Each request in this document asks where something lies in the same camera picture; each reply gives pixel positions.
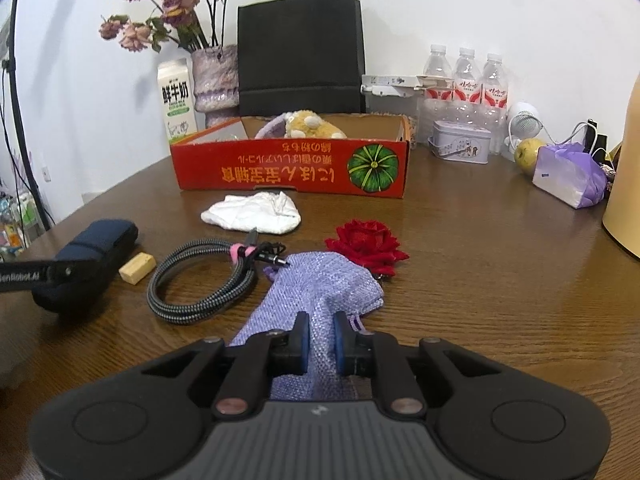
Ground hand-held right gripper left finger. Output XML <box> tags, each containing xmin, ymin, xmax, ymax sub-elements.
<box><xmin>141</xmin><ymin>311</ymin><xmax>311</xmax><ymax>420</ymax></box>

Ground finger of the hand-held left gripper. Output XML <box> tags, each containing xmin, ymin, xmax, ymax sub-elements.
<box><xmin>52</xmin><ymin>257</ymin><xmax>103</xmax><ymax>286</ymax></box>

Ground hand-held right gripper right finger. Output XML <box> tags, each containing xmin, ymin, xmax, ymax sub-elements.
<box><xmin>332</xmin><ymin>311</ymin><xmax>501</xmax><ymax>418</ymax></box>

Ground navy glasses case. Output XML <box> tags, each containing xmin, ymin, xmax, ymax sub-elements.
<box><xmin>31</xmin><ymin>218</ymin><xmax>139</xmax><ymax>316</ymax></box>

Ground small beige cork block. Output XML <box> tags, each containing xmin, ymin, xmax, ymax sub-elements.
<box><xmin>119</xmin><ymin>254</ymin><xmax>155</xmax><ymax>285</ymax></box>

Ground purple burlap pouch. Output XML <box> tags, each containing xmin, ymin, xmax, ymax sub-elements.
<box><xmin>227</xmin><ymin>251</ymin><xmax>386</xmax><ymax>403</ymax></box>

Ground braided cable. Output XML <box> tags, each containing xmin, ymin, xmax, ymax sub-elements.
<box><xmin>147</xmin><ymin>228</ymin><xmax>292</xmax><ymax>322</ymax></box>

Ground white cloth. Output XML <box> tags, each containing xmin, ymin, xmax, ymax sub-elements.
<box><xmin>201</xmin><ymin>191</ymin><xmax>302</xmax><ymax>235</ymax></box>

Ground red cardboard box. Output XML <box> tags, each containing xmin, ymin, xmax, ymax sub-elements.
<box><xmin>170</xmin><ymin>114</ymin><xmax>412</xmax><ymax>200</ymax></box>

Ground yellow and white plush toy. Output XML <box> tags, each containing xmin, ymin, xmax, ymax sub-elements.
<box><xmin>282</xmin><ymin>111</ymin><xmax>347</xmax><ymax>140</ymax></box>

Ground purple towel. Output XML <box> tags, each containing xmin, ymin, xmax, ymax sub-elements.
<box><xmin>255</xmin><ymin>115</ymin><xmax>288</xmax><ymax>139</ymax></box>

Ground shelf rack with bottles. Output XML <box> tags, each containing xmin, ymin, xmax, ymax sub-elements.
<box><xmin>0</xmin><ymin>190</ymin><xmax>41</xmax><ymax>251</ymax></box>

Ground red fabric rose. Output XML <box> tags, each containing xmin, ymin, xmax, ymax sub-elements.
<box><xmin>325</xmin><ymin>219</ymin><xmax>410</xmax><ymax>281</ymax></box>

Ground black light stand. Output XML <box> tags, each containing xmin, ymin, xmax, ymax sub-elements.
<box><xmin>0</xmin><ymin>0</ymin><xmax>63</xmax><ymax>226</ymax></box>

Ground white and green milk carton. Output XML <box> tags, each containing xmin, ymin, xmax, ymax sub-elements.
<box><xmin>157</xmin><ymin>58</ymin><xmax>197</xmax><ymax>143</ymax></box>

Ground purple textured vase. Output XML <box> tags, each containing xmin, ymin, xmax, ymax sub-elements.
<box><xmin>191</xmin><ymin>45</ymin><xmax>240</xmax><ymax>130</ymax></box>

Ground printed metal tin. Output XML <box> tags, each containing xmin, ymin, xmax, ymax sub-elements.
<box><xmin>427</xmin><ymin>120</ymin><xmax>492</xmax><ymax>166</ymax></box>

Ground clear plastic container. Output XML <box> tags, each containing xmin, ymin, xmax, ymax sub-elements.
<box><xmin>365</xmin><ymin>95</ymin><xmax>421</xmax><ymax>133</ymax></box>

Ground yellow green apple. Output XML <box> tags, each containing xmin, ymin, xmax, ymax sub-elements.
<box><xmin>515</xmin><ymin>138</ymin><xmax>548</xmax><ymax>177</ymax></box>

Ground flat white carton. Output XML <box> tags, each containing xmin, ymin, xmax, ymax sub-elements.
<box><xmin>361</xmin><ymin>74</ymin><xmax>453</xmax><ymax>97</ymax></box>

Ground purple tissue pack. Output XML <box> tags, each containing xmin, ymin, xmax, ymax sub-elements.
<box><xmin>532</xmin><ymin>142</ymin><xmax>608</xmax><ymax>209</ymax></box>

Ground dried pink rose bouquet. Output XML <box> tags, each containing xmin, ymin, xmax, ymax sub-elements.
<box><xmin>98</xmin><ymin>0</ymin><xmax>233</xmax><ymax>54</ymax></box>

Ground small white desk fan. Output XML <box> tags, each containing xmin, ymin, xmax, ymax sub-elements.
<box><xmin>505</xmin><ymin>102</ymin><xmax>546</xmax><ymax>153</ymax></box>

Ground black paper bag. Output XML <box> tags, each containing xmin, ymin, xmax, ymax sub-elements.
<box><xmin>236</xmin><ymin>0</ymin><xmax>367</xmax><ymax>117</ymax></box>

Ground yellow thermos jug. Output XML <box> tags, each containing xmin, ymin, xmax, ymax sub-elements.
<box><xmin>602</xmin><ymin>75</ymin><xmax>640</xmax><ymax>261</ymax></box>

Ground white cable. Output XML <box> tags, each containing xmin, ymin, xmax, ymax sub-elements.
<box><xmin>550</xmin><ymin>121</ymin><xmax>600</xmax><ymax>155</ymax></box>

